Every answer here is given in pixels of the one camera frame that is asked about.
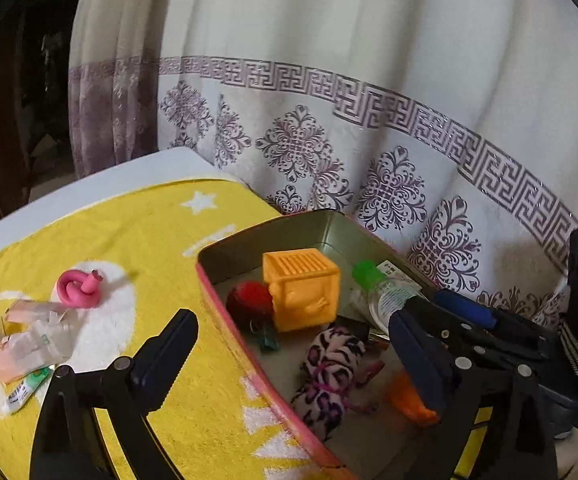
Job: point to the clear plastic sachet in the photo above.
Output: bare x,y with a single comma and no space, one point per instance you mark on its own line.
24,350

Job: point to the white ointment tube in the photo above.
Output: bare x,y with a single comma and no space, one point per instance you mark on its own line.
24,390

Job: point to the red plush ball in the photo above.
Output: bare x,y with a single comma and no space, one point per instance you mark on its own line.
249,302

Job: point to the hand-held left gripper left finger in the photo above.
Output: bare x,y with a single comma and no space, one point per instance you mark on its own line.
169,350

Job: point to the orange plastic toy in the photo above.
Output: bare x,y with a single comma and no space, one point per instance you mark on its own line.
411,402

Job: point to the pink leopard plush toy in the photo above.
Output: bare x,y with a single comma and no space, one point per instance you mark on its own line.
326,360

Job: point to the sheer purple-trimmed curtain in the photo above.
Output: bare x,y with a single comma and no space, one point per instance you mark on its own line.
114,85

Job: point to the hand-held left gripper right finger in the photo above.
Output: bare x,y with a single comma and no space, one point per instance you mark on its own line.
419,360

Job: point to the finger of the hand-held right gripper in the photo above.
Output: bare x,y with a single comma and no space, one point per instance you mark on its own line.
479,342
464,307

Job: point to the white patterned curtain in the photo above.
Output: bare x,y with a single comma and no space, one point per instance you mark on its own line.
369,60

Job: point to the orange rubber cube toy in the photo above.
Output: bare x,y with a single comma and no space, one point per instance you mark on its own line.
299,300

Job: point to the red tin container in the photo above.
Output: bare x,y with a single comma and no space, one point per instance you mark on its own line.
289,232

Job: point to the clear bottle with green cap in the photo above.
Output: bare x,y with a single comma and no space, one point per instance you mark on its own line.
374,290

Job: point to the yellow printed towel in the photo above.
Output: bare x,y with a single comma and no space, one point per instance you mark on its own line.
134,220

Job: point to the pink knot toy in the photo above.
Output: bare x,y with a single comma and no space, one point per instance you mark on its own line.
71,292

